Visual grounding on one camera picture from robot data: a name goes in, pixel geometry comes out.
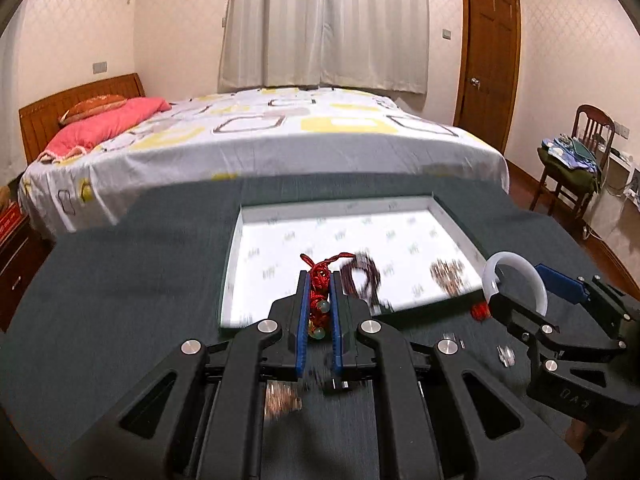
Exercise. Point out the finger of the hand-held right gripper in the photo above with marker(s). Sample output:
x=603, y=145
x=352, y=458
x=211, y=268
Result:
x=515, y=312
x=562, y=281

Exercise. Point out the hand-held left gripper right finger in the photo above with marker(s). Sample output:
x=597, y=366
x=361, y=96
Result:
x=336, y=325

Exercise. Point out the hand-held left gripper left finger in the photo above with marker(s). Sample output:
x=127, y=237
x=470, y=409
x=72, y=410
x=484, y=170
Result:
x=301, y=320

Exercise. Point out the small red pendant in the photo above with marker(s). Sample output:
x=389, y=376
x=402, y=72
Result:
x=480, y=311

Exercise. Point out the red knotted bead charm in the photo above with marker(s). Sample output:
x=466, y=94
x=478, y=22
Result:
x=320, y=285

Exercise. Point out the white jade bangle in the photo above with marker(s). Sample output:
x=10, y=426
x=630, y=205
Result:
x=520, y=261

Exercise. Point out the white jewelry box tray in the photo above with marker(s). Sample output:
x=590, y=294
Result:
x=300, y=240

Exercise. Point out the silver brooch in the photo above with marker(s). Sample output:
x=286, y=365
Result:
x=505, y=355

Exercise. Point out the small black clip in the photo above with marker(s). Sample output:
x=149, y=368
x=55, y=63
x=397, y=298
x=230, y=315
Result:
x=336, y=385

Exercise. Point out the pile of clothes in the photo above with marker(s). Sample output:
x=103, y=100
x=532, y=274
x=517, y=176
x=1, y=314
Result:
x=570, y=162

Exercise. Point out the white appliance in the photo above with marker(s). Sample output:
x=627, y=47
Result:
x=622, y=177

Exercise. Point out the wooden chair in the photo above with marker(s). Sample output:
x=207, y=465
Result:
x=592, y=122

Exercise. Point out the bed with patterned sheet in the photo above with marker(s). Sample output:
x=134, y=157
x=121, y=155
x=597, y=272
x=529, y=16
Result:
x=300, y=145

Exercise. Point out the dark grey tablecloth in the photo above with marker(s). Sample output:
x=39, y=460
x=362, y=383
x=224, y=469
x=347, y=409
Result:
x=125, y=270

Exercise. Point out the wooden door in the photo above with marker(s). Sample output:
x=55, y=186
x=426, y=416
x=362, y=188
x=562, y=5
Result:
x=490, y=65

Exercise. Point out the pink blanket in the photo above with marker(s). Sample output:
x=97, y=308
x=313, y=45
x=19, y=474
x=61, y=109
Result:
x=105, y=127

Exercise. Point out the wooden nightstand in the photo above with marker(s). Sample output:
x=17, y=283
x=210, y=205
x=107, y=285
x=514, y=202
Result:
x=17, y=270

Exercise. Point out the white window curtain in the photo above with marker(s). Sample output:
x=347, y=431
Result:
x=325, y=25

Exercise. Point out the orange pillow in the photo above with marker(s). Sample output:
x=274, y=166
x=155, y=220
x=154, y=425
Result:
x=92, y=107

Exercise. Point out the red box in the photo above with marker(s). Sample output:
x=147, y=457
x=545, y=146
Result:
x=10, y=222

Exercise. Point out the wooden headboard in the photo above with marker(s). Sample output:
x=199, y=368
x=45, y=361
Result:
x=45, y=110

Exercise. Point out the grey wall outlet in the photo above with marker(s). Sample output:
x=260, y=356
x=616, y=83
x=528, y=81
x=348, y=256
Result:
x=100, y=66

